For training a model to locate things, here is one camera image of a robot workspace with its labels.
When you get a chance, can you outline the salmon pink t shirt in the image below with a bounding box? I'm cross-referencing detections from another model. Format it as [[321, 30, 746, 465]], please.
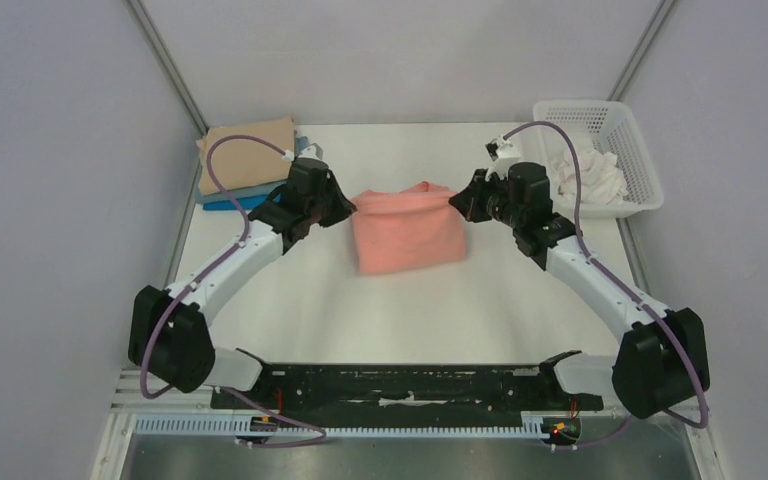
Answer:
[[351, 181, 467, 275]]

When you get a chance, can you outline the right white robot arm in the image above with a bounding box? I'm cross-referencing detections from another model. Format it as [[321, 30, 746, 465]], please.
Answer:
[[449, 162, 710, 424]]

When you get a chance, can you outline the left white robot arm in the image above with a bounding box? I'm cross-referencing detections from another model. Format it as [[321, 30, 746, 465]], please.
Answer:
[[128, 156, 355, 408]]

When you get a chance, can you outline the folded grey blue t shirt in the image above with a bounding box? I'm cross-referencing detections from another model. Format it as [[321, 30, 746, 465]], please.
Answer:
[[194, 135, 310, 199]]

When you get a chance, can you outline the folded bright blue t shirt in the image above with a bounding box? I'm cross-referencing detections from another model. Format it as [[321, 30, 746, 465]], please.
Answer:
[[196, 193, 270, 211]]

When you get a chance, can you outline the folded beige t shirt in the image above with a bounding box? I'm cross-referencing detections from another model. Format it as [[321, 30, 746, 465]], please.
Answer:
[[196, 116, 295, 196]]

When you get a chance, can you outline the crumpled white t shirt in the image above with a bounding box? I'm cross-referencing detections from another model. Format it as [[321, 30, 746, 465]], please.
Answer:
[[548, 147, 628, 206]]

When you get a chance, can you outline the white plastic laundry basket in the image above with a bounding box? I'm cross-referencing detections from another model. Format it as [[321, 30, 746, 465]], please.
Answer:
[[532, 100, 664, 218]]

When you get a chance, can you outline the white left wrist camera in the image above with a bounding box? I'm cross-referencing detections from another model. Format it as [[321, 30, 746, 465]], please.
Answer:
[[297, 143, 323, 161]]

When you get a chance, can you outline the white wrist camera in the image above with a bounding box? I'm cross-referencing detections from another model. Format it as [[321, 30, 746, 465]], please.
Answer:
[[297, 143, 323, 161], [485, 136, 522, 181]]

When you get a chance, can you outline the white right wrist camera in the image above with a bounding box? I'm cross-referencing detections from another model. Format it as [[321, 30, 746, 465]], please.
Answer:
[[485, 136, 522, 181]]

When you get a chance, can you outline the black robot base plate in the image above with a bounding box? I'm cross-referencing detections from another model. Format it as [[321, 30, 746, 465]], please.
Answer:
[[246, 363, 604, 428]]

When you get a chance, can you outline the white slotted cable duct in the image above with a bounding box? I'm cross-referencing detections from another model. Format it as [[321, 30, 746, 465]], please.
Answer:
[[133, 412, 549, 440]]

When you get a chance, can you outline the aluminium frame rail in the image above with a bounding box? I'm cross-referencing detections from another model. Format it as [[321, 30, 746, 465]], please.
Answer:
[[110, 369, 216, 415]]

